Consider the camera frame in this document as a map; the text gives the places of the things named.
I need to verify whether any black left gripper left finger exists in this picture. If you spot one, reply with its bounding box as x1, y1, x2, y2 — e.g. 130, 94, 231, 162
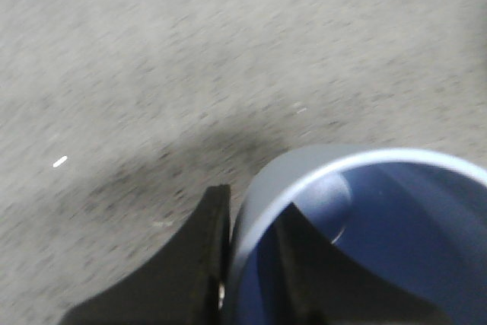
60, 185, 231, 324

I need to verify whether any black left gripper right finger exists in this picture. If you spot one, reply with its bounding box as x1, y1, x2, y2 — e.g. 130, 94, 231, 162
274, 205, 452, 324

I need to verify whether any blue plastic cup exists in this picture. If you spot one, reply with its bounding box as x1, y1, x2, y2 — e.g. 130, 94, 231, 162
222, 145, 486, 324

